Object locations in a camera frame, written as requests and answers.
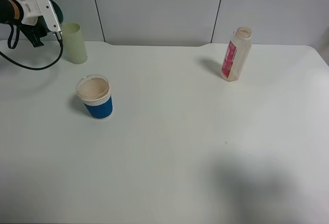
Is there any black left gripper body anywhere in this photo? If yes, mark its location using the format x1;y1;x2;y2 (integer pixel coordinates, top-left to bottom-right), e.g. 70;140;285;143
9;0;27;26

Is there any blue sleeved paper cup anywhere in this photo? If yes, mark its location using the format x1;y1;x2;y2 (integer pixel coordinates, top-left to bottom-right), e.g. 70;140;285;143
76;74;113;120

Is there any pale green plastic cup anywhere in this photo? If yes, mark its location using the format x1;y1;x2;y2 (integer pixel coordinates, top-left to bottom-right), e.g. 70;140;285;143
61;23;88;64

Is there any teal plastic cup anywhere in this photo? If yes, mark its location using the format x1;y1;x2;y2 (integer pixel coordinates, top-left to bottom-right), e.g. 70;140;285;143
37;0;63;33

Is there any black left camera cable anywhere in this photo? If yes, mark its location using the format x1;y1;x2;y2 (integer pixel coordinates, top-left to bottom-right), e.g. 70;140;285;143
0;23;64;70

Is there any wrist camera on white bracket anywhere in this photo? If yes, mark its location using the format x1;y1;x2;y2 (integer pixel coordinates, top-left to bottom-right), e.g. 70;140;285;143
14;0;61;33

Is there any clear bottle pink label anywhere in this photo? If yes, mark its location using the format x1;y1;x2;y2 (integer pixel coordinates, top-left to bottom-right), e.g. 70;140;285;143
221;27;252;82

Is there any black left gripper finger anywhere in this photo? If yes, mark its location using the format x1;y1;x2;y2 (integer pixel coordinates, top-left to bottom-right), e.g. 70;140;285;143
20;25;48;47

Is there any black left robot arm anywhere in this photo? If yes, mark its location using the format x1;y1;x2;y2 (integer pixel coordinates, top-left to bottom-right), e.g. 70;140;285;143
1;0;47;49

